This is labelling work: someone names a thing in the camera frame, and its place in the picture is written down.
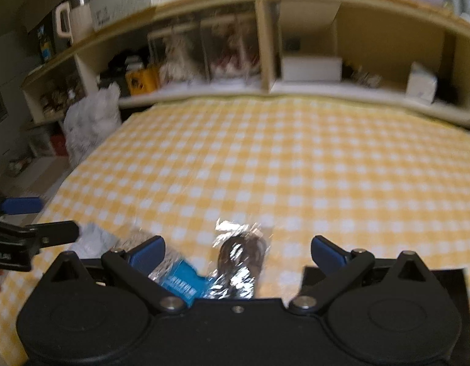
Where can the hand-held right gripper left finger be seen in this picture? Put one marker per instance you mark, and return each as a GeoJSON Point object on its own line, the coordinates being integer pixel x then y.
{"type": "Point", "coordinates": [149, 255]}

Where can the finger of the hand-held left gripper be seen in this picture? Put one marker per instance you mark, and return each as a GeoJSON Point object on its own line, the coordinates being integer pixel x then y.
{"type": "Point", "coordinates": [55, 232]}
{"type": "Point", "coordinates": [21, 204]}

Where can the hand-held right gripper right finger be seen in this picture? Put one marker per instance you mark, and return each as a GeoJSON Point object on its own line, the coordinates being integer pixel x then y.
{"type": "Point", "coordinates": [326, 253]}

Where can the white cotton wad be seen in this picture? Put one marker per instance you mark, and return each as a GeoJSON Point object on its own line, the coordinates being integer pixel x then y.
{"type": "Point", "coordinates": [94, 238]}

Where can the blue foil packet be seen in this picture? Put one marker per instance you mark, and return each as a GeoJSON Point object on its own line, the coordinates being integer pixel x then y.
{"type": "Point", "coordinates": [177, 284]}

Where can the black shallow box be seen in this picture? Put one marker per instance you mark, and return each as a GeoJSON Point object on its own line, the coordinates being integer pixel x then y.
{"type": "Point", "coordinates": [450, 286]}

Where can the red box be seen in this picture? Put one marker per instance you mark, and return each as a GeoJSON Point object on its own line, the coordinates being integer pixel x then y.
{"type": "Point", "coordinates": [58, 145]}

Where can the white fluffy plush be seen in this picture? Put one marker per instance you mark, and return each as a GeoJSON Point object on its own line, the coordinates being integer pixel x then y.
{"type": "Point", "coordinates": [92, 125]}

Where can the yellow checkered bedsheet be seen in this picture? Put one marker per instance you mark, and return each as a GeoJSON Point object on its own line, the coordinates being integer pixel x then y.
{"type": "Point", "coordinates": [277, 160]}

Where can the cluster of small trinkets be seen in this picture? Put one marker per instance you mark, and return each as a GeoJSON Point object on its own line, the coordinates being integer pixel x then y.
{"type": "Point", "coordinates": [61, 97]}

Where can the blue labelled bottle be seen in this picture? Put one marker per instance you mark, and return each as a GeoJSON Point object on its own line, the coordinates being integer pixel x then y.
{"type": "Point", "coordinates": [45, 44]}

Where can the black bag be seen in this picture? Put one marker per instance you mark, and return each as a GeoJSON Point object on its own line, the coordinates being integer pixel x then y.
{"type": "Point", "coordinates": [120, 64]}

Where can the yellow box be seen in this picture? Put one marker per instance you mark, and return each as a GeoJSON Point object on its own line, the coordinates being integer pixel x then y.
{"type": "Point", "coordinates": [143, 81]}

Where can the brown fluffy item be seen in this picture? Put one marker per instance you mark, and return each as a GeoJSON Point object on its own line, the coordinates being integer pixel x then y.
{"type": "Point", "coordinates": [362, 76]}

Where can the white open cardboard box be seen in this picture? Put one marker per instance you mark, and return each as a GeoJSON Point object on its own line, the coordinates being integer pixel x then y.
{"type": "Point", "coordinates": [311, 66]}

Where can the white tissue box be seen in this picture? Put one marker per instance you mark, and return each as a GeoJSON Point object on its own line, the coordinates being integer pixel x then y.
{"type": "Point", "coordinates": [421, 84]}

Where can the black fluffy item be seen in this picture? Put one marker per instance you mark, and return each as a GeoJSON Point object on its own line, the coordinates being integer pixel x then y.
{"type": "Point", "coordinates": [445, 87]}

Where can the wooden headboard shelf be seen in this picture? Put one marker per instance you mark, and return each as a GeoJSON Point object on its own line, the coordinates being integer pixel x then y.
{"type": "Point", "coordinates": [265, 45]}

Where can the clear case with red doll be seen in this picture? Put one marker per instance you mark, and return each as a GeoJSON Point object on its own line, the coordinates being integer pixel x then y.
{"type": "Point", "coordinates": [231, 49]}

